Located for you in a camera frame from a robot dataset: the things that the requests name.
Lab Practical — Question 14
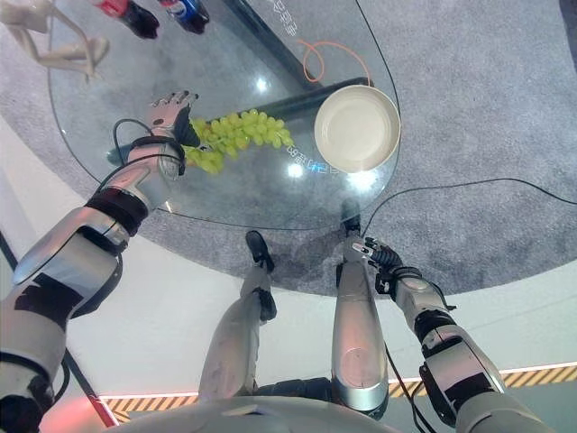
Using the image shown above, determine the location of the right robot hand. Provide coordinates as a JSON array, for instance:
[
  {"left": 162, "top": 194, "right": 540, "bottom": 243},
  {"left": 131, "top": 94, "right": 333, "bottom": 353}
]
[{"left": 352, "top": 236, "right": 406, "bottom": 298}]

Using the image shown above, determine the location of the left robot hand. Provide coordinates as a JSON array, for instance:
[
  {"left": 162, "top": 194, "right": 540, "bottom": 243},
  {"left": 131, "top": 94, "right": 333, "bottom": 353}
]
[{"left": 146, "top": 89, "right": 203, "bottom": 152}]

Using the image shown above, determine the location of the green grape bunch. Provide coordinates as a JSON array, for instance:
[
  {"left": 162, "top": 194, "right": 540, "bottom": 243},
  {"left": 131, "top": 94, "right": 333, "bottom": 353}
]
[{"left": 182, "top": 107, "right": 293, "bottom": 175}]

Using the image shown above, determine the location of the cream round plate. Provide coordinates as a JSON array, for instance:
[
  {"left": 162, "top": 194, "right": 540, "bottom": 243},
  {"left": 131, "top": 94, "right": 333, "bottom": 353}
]
[{"left": 313, "top": 84, "right": 402, "bottom": 174}]

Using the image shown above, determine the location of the round glass table top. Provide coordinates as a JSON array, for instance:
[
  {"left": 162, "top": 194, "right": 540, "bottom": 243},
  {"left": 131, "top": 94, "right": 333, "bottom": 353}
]
[{"left": 47, "top": 0, "right": 399, "bottom": 232}]

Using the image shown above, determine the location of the right silver robot leg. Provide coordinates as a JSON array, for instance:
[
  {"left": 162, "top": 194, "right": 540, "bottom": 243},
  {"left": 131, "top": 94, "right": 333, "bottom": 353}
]
[{"left": 330, "top": 198, "right": 390, "bottom": 419}]

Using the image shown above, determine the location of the silver robot leg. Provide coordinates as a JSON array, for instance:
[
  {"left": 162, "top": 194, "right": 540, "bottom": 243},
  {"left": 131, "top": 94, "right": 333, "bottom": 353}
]
[
  {"left": 197, "top": 229, "right": 278, "bottom": 400},
  {"left": 330, "top": 198, "right": 390, "bottom": 419}
]

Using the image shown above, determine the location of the blue label cola bottle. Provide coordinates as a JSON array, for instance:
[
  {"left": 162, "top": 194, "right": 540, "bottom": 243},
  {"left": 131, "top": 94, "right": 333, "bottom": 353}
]
[{"left": 158, "top": 0, "right": 211, "bottom": 36}]

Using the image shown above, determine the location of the red label cola bottle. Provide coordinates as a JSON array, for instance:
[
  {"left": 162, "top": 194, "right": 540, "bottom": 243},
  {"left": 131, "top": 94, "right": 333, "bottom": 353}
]
[{"left": 89, "top": 0, "right": 160, "bottom": 40}]

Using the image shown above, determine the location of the black table base bar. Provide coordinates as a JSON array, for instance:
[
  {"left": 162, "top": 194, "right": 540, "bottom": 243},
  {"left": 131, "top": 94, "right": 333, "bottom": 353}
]
[{"left": 234, "top": 0, "right": 344, "bottom": 122}]

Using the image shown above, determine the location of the beige mannequin figure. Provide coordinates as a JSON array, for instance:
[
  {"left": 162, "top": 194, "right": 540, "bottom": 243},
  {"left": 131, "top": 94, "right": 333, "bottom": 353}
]
[{"left": 0, "top": 0, "right": 111, "bottom": 85}]

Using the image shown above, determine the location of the yellow black hazard tape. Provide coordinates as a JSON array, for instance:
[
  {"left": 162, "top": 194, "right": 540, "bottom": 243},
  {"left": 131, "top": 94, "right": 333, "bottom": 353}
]
[{"left": 99, "top": 365, "right": 577, "bottom": 426}]

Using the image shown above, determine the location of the left silver robot leg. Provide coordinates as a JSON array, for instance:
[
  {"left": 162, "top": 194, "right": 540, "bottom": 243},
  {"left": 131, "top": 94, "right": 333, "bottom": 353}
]
[{"left": 197, "top": 229, "right": 278, "bottom": 400}]

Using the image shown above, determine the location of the silver robot torso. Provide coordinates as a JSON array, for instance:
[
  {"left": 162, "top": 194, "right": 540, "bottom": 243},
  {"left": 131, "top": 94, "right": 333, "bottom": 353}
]
[{"left": 101, "top": 377, "right": 456, "bottom": 433}]

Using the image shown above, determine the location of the black floor cable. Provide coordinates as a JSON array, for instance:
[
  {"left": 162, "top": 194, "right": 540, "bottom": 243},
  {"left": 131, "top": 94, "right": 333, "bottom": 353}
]
[{"left": 353, "top": 0, "right": 577, "bottom": 226}]

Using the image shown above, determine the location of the orange cable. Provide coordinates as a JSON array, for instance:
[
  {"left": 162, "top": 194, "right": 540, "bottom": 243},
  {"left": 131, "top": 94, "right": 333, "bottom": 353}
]
[{"left": 302, "top": 41, "right": 371, "bottom": 88}]

